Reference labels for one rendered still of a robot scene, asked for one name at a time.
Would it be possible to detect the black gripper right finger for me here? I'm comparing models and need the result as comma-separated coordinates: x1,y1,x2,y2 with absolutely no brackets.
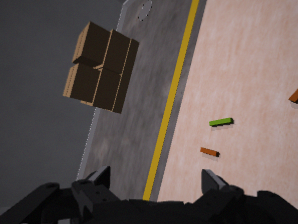
175,169,298,224

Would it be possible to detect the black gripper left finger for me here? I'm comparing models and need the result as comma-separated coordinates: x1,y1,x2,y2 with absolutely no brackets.
0,166,139,224

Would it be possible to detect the orange rod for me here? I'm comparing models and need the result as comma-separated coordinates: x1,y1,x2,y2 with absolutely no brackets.
289,89,298,103
200,147,219,156

